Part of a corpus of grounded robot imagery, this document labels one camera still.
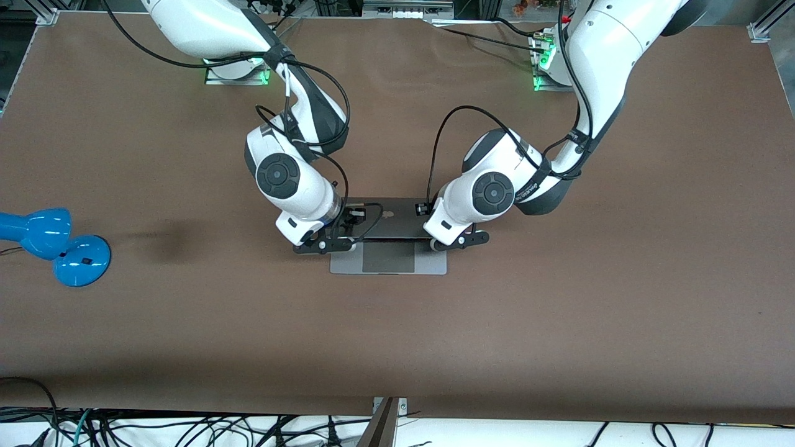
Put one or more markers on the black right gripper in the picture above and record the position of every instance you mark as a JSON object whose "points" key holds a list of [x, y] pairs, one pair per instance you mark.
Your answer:
{"points": [[349, 218]]}

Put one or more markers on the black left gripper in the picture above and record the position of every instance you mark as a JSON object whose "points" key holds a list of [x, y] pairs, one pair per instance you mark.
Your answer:
{"points": [[424, 209]]}

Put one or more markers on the silver laptop computer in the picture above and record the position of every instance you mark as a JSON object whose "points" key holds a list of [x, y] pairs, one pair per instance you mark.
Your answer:
{"points": [[388, 257]]}

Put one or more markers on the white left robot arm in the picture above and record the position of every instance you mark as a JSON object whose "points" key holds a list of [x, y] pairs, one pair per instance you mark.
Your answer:
{"points": [[608, 56]]}

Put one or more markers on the brown table cover sheet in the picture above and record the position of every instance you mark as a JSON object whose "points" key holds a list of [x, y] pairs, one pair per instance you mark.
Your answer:
{"points": [[559, 323]]}

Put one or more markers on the grey electronics box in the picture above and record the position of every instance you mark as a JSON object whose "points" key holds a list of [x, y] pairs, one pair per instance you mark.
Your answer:
{"points": [[404, 9]]}

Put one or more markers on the blue desk lamp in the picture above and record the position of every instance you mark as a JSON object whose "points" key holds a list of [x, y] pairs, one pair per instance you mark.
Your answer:
{"points": [[43, 233]]}

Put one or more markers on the small metal bracket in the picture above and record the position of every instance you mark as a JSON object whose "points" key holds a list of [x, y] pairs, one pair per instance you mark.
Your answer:
{"points": [[402, 406]]}

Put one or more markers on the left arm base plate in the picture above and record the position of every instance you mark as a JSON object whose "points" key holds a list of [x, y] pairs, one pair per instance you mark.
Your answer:
{"points": [[549, 62]]}

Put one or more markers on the aluminium frame profile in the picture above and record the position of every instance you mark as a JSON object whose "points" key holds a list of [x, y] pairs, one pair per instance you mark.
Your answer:
{"points": [[46, 15], [761, 28]]}

